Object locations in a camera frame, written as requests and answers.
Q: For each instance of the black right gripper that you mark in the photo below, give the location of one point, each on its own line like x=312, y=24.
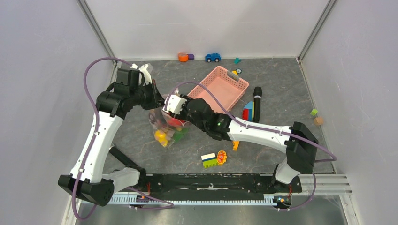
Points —
x=184, y=106

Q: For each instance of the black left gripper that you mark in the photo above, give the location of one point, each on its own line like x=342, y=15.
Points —
x=156, y=99

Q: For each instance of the green white bok choy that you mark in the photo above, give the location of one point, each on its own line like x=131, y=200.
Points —
x=179, y=133

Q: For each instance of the small red apple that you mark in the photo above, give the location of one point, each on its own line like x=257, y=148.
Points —
x=174, y=122

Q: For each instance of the clear zip top bag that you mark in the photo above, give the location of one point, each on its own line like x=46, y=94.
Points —
x=157, y=119

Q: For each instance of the yellow lemon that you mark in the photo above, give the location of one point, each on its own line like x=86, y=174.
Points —
x=161, y=137

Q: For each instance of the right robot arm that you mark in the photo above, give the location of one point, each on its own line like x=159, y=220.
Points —
x=296, y=142

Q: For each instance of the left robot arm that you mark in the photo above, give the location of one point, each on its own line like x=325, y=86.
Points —
x=92, y=184

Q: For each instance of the orange yellow toy piece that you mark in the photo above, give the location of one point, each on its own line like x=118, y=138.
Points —
x=235, y=145

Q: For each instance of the orange round patterned toy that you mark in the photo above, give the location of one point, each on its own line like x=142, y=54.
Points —
x=221, y=157

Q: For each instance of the red blue yellow brick block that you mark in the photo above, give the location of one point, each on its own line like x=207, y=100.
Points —
x=248, y=111

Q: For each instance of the white blue green brick stack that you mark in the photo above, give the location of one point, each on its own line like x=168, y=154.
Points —
x=209, y=160

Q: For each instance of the pink plastic basket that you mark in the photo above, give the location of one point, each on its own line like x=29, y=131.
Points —
x=227, y=88

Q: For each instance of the black microphone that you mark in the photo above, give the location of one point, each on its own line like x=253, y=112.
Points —
x=257, y=95

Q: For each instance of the teal wedge block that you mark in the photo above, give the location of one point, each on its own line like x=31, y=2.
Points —
x=237, y=60

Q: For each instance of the blue toy car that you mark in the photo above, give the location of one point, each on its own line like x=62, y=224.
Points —
x=213, y=57

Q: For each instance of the green cube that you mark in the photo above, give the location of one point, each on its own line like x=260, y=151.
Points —
x=314, y=112

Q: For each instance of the tan wooden cube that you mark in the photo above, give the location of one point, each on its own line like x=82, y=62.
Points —
x=318, y=121

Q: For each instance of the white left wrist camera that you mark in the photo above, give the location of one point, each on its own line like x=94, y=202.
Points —
x=144, y=75

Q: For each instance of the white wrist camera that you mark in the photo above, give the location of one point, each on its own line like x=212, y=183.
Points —
x=144, y=75
x=173, y=104

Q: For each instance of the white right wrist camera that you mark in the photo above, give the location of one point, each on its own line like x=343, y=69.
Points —
x=173, y=104

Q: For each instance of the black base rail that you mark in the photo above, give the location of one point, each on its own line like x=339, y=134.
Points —
x=205, y=186

